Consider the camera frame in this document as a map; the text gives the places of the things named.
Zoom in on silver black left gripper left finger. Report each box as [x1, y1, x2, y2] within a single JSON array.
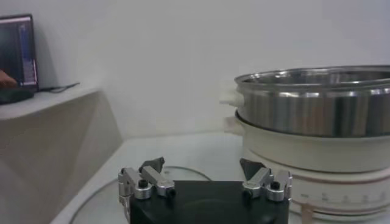
[[118, 156, 177, 201]]

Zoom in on cream electric pot base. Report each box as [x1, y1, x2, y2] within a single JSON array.
[[224, 115, 390, 222]]

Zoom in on black laptop charger cable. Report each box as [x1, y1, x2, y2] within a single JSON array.
[[38, 82, 81, 94]]

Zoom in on white rounded side table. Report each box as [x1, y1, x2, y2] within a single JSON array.
[[0, 86, 124, 224]]

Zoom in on stainless steel steamer basket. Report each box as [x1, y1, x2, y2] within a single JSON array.
[[219, 65, 390, 138]]

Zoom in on black laptop with dark screen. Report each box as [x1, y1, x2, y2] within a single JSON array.
[[0, 13, 40, 93]]

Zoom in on person's bare hand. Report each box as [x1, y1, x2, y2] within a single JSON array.
[[0, 69, 18, 89]]

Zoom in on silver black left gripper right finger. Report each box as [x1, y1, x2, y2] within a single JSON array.
[[239, 158, 293, 203]]

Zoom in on round glass pot lid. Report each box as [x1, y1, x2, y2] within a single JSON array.
[[69, 166, 214, 224]]

